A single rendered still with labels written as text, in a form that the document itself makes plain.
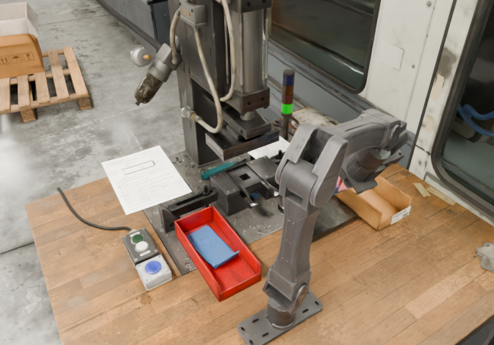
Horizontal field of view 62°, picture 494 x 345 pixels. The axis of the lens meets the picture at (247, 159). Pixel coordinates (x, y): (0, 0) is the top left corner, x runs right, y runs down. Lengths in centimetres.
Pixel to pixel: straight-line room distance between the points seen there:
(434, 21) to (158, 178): 98
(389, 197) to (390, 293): 33
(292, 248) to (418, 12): 90
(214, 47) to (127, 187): 57
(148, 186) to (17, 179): 192
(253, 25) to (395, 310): 73
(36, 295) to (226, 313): 152
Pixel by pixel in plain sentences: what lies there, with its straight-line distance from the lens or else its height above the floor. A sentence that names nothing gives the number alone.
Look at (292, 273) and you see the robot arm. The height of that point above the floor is 108.
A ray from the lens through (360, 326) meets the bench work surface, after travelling 103.
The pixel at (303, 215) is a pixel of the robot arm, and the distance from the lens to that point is 75.
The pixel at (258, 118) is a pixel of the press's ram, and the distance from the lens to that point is 112.
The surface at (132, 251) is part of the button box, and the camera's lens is 113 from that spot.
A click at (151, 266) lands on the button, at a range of 108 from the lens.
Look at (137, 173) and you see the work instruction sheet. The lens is 143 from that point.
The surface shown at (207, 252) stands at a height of 91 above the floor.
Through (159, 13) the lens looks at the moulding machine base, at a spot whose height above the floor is 56.
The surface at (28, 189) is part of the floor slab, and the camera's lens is 307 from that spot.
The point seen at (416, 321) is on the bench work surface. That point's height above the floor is 90.
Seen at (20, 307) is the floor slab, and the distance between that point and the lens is 239.
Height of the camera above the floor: 175
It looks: 36 degrees down
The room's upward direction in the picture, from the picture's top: 1 degrees counter-clockwise
